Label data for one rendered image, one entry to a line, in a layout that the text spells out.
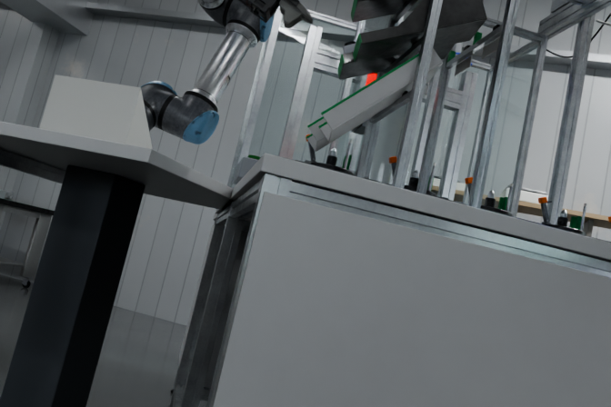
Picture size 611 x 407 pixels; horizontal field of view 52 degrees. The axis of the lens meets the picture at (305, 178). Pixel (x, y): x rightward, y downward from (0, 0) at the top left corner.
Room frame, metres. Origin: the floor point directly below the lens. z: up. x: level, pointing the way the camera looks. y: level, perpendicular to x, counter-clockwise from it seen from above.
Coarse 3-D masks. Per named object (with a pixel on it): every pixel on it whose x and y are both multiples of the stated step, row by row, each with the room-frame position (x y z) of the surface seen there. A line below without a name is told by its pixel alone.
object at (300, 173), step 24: (264, 168) 0.98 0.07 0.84; (288, 168) 0.99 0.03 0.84; (312, 168) 1.00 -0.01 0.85; (240, 192) 1.39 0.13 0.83; (336, 192) 1.03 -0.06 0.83; (360, 192) 1.01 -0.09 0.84; (384, 192) 1.02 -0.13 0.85; (408, 192) 1.02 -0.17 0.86; (432, 216) 1.06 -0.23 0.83; (456, 216) 1.04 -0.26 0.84; (480, 216) 1.04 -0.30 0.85; (504, 216) 1.05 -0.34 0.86; (528, 240) 1.08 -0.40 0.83; (552, 240) 1.07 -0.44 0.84; (576, 240) 1.07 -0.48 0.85; (600, 240) 1.08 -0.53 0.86
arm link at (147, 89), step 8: (144, 88) 1.85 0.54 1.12; (152, 88) 1.85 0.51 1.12; (160, 88) 1.87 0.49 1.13; (168, 88) 1.89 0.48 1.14; (144, 96) 1.82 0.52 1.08; (152, 96) 1.83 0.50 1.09; (160, 96) 1.84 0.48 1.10; (168, 96) 1.84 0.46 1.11; (152, 104) 1.82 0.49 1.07; (160, 104) 1.83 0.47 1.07; (160, 112) 1.83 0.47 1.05; (160, 120) 1.84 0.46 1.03; (160, 128) 1.88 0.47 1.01
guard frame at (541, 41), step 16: (320, 16) 3.07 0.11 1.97; (272, 32) 2.53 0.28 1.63; (528, 32) 2.72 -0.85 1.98; (272, 48) 2.54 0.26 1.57; (528, 48) 2.85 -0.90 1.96; (544, 48) 2.73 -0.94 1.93; (480, 64) 3.22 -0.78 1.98; (256, 96) 2.54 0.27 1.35; (528, 96) 2.76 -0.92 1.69; (256, 112) 2.54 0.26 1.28; (528, 112) 2.73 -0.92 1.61; (480, 128) 3.23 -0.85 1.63; (528, 128) 2.74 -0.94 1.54; (528, 144) 2.74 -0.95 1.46; (240, 160) 2.53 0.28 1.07; (512, 192) 2.75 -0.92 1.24; (512, 208) 2.73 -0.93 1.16
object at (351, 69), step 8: (400, 24) 1.42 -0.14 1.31; (440, 48) 1.46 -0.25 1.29; (448, 48) 1.47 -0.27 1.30; (344, 56) 1.43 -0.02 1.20; (352, 56) 1.42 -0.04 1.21; (392, 56) 1.45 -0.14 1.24; (440, 56) 1.53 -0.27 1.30; (344, 64) 1.43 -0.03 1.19; (352, 64) 1.44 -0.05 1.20; (360, 64) 1.45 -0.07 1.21; (368, 64) 1.47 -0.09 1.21; (376, 64) 1.48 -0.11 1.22; (384, 64) 1.49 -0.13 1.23; (344, 72) 1.49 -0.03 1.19; (352, 72) 1.51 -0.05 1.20; (360, 72) 1.52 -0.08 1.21; (368, 72) 1.54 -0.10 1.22; (376, 72) 1.55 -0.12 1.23
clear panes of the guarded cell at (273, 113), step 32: (288, 32) 3.06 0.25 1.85; (352, 32) 3.11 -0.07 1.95; (288, 64) 3.07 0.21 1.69; (512, 64) 3.01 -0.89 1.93; (288, 96) 3.07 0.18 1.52; (320, 96) 3.10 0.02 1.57; (480, 96) 3.23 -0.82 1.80; (512, 96) 2.95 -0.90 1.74; (256, 128) 3.05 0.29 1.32; (384, 128) 3.16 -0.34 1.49; (416, 128) 3.18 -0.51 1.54; (448, 128) 3.21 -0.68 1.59; (512, 128) 2.89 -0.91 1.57; (320, 160) 3.11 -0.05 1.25; (384, 160) 3.16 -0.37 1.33; (512, 160) 2.83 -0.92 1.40
